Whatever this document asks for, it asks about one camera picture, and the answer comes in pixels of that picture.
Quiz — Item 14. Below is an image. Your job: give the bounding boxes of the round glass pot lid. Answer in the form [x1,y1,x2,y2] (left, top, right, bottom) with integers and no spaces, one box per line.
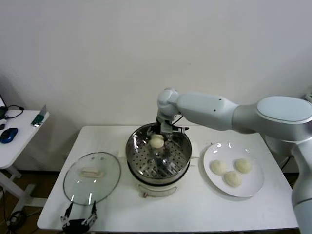
[63,152,122,207]

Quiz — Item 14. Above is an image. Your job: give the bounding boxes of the white steamed baozi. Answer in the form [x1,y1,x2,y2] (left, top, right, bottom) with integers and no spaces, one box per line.
[223,171,243,189]
[210,160,228,176]
[148,134,164,149]
[234,158,252,175]

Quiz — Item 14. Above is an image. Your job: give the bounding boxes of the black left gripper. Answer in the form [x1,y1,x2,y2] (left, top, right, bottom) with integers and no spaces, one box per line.
[60,200,98,231]

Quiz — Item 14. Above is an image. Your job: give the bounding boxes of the black desk cable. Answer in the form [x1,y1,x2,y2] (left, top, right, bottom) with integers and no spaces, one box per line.
[4,105,24,120]

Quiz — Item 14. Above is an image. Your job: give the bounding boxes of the green handled scraper tool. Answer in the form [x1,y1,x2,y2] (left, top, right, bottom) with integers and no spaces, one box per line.
[31,105,47,127]

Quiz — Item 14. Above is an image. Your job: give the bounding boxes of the black and white wall cable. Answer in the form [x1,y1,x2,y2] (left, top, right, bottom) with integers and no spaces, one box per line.
[280,156,292,170]

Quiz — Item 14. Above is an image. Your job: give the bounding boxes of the white electric cooker base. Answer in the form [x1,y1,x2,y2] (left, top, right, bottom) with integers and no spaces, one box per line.
[118,142,200,198]

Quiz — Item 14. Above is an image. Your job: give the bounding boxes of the blue computer mouse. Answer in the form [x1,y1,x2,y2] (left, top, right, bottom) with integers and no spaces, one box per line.
[0,127,19,144]

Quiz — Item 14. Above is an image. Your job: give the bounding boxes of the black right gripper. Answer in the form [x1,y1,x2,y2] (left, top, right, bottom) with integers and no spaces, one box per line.
[149,116,173,142]

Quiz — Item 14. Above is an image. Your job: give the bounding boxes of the large white plate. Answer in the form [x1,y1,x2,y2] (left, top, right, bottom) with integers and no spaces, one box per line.
[203,142,265,198]

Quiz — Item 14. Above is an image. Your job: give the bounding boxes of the white side desk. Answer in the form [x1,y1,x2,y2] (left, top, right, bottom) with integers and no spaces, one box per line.
[0,110,51,210]

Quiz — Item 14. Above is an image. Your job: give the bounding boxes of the black floor cable coil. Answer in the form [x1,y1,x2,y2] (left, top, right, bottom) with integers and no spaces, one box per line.
[7,210,28,229]

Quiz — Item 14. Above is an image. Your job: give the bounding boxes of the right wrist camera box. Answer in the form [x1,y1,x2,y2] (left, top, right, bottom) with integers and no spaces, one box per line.
[161,122,190,135]

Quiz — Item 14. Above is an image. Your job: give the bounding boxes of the stainless steel steamer basket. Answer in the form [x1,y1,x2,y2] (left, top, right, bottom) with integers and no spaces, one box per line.
[125,123,193,180]

